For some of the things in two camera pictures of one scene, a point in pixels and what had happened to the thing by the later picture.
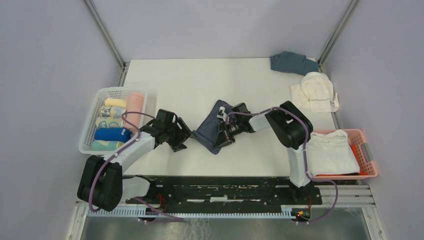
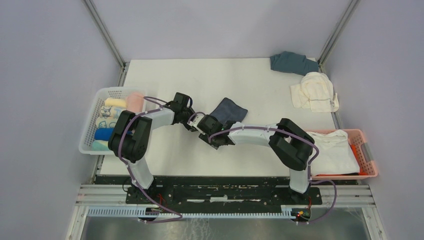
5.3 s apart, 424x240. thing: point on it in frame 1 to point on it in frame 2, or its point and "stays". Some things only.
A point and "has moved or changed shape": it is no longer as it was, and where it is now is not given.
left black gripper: (184, 133) to (192, 129)
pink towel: (135, 103) stays
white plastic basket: (88, 137) stays
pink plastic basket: (357, 138) stays
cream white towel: (315, 91) stays
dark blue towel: (207, 133) has moved or changed shape
